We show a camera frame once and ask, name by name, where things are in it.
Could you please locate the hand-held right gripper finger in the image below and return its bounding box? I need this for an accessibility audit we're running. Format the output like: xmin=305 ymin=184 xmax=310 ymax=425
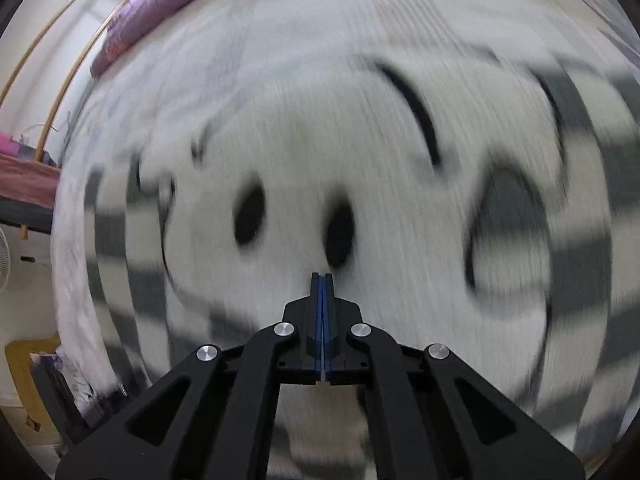
xmin=56 ymin=273 xmax=324 ymax=480
xmin=322 ymin=274 xmax=585 ymax=480

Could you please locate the pink cloth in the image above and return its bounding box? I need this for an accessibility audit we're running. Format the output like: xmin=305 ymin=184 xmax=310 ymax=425
xmin=0 ymin=131 xmax=62 ymax=211

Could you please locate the white standing fan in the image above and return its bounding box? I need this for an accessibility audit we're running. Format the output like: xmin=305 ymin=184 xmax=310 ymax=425
xmin=0 ymin=225 xmax=13 ymax=293

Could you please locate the pale patterned bed sheet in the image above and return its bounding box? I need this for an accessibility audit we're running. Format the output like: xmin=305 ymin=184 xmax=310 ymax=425
xmin=50 ymin=0 xmax=640 ymax=411

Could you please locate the white checkered cartoon-print garment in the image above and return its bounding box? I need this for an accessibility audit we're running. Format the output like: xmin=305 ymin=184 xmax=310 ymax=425
xmin=82 ymin=52 xmax=633 ymax=480

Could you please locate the wooden curved rod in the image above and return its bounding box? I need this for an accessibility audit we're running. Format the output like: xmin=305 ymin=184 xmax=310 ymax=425
xmin=0 ymin=0 xmax=126 ymax=106
xmin=37 ymin=20 xmax=118 ymax=153

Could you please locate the purple quilt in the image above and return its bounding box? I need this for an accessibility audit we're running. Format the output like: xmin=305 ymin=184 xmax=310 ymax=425
xmin=90 ymin=0 xmax=261 ymax=78

